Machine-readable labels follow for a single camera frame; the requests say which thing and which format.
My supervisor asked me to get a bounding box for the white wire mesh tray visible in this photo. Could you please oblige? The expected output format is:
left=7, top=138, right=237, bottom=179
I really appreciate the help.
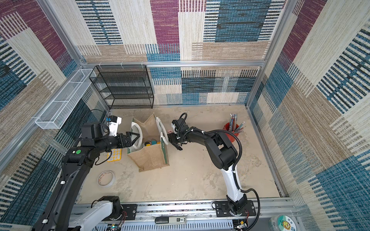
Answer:
left=35, top=69, right=93, bottom=130

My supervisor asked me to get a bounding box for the green white round sticker can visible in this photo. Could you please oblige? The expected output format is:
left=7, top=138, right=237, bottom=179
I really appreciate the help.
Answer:
left=268, top=215, right=298, bottom=231

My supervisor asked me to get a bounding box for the green Christmas burlap tote bag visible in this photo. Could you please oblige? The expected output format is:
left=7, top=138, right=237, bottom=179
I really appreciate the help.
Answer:
left=127, top=114, right=170, bottom=172

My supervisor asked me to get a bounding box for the clear tape roll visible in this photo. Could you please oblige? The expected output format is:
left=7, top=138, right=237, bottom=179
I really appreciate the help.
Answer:
left=97, top=170, right=116, bottom=188

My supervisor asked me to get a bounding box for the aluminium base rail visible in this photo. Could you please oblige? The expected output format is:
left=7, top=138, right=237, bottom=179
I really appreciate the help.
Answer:
left=93, top=197, right=304, bottom=231

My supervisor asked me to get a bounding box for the black grey utility knife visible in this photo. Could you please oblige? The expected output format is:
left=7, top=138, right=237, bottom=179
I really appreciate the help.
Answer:
left=172, top=143, right=183, bottom=151

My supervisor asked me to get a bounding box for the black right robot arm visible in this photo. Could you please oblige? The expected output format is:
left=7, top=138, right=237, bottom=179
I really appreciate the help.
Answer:
left=168, top=113, right=255, bottom=216

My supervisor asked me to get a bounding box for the black wire mesh shelf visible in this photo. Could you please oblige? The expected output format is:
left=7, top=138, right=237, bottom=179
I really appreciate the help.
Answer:
left=89, top=64, right=154, bottom=110

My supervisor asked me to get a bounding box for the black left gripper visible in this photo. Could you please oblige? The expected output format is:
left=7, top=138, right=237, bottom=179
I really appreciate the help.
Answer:
left=95, top=132, right=140, bottom=154

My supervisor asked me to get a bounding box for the yellow calculator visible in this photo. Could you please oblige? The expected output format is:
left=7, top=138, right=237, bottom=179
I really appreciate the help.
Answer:
left=107, top=149, right=122, bottom=162

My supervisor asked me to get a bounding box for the red pen cup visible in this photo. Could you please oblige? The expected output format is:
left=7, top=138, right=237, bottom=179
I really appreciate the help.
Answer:
left=223, top=122, right=239, bottom=142

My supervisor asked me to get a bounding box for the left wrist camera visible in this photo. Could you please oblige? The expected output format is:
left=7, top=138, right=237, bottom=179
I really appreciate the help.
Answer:
left=107, top=116, right=122, bottom=137

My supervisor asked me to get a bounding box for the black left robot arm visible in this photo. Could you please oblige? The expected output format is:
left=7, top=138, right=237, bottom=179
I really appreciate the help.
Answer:
left=32, top=122, right=140, bottom=231

